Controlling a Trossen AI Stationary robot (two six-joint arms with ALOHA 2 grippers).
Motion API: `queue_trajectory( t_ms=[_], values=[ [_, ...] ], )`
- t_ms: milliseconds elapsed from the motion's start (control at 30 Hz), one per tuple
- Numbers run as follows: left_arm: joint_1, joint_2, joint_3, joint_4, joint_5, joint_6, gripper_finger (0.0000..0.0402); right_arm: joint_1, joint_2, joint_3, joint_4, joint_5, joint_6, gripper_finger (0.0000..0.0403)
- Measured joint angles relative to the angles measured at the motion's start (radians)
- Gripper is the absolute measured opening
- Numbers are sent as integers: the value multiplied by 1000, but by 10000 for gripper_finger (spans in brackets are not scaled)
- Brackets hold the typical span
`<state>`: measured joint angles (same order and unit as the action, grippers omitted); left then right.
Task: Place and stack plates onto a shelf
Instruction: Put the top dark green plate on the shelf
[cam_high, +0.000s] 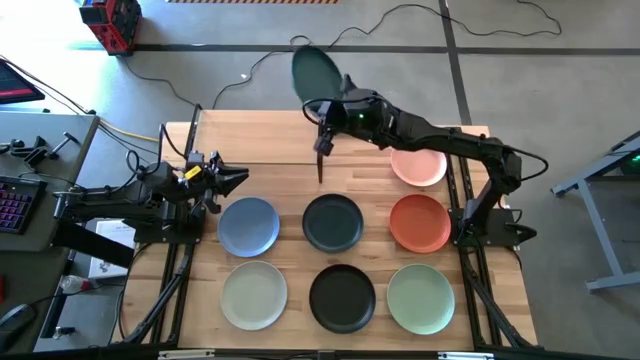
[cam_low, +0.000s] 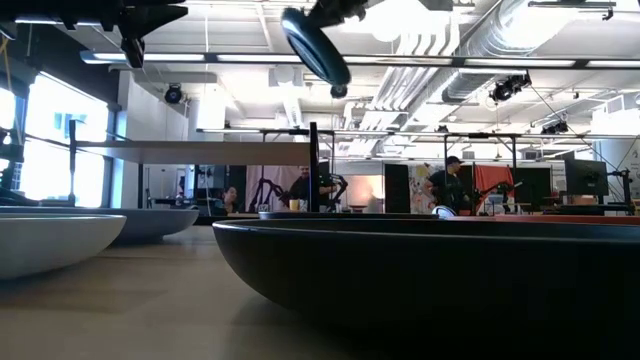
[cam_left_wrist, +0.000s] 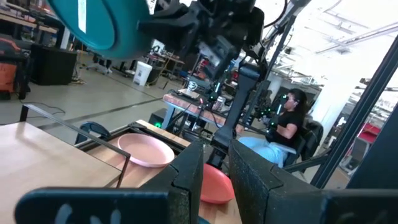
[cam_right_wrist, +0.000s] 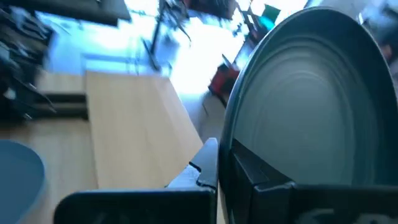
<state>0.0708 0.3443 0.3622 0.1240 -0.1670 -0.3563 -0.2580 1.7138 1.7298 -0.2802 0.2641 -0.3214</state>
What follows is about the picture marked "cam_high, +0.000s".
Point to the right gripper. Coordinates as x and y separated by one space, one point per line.
367 125

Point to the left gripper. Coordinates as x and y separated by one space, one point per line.
207 185

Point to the blue plate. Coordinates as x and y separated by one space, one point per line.
248 227

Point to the dark teal plate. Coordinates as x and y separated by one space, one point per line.
332 223

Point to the pink plate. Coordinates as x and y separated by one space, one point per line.
419 170

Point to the pale grey plate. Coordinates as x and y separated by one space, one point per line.
254 295

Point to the orange plate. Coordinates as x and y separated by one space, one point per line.
420 223

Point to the black plate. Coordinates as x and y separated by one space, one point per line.
342 299

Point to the light green plate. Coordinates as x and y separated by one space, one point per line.
420 299

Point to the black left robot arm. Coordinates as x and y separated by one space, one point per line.
115 202

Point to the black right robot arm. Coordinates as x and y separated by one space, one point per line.
450 140

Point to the white paper sheet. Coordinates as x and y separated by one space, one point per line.
117 231

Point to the black flat bar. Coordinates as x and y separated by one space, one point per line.
90 245

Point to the red and white bottle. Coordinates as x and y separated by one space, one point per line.
75 285

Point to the red and black case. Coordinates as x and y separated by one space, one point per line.
112 22

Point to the black clamp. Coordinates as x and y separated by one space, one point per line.
32 152

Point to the grey desk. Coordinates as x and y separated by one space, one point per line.
30 125

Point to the keyboard with purple keys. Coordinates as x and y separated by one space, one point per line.
17 205

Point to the dark computer monitor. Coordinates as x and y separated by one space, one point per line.
15 82

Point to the grey metal stand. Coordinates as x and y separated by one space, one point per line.
597 225

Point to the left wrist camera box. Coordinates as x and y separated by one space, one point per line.
195 160

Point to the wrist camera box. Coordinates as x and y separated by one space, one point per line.
195 160
324 145

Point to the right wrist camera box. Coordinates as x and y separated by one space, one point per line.
324 145

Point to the black aluminium table frame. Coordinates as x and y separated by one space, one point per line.
476 320

